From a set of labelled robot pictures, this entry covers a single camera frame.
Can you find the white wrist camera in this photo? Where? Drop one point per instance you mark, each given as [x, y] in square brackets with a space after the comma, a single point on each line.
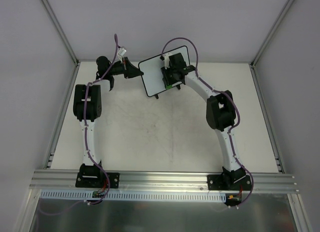
[166, 58]
[121, 53]

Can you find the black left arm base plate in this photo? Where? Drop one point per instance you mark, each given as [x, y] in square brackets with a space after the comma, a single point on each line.
[98, 180]

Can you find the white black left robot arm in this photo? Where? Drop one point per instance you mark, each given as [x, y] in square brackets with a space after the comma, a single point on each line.
[87, 108]

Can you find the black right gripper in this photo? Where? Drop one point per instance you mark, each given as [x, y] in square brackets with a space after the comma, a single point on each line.
[169, 80]

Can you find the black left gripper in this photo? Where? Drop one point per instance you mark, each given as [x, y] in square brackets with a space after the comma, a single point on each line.
[126, 67]

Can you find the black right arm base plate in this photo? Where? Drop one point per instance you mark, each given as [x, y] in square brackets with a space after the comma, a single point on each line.
[220, 182]

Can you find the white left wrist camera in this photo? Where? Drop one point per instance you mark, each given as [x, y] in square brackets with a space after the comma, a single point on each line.
[121, 53]

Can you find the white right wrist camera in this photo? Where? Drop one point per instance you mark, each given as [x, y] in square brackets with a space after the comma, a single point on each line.
[166, 58]

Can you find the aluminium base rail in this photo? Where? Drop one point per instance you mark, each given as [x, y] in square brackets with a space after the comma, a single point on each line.
[270, 183]

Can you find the white slotted cable duct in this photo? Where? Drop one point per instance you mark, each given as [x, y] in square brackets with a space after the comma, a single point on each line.
[145, 196]

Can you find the aluminium corner frame post left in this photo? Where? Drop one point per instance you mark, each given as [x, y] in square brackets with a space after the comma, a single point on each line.
[57, 25]

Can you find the aluminium corner frame post right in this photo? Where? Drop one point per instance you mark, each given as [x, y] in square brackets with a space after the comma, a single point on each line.
[271, 33]

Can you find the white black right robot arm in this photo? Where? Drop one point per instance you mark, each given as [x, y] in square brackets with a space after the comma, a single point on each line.
[220, 116]

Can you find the green whiteboard eraser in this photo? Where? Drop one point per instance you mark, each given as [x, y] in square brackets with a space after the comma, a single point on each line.
[169, 86]

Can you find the aluminium corner frame post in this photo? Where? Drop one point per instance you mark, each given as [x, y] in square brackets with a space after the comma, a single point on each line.
[271, 33]
[57, 25]

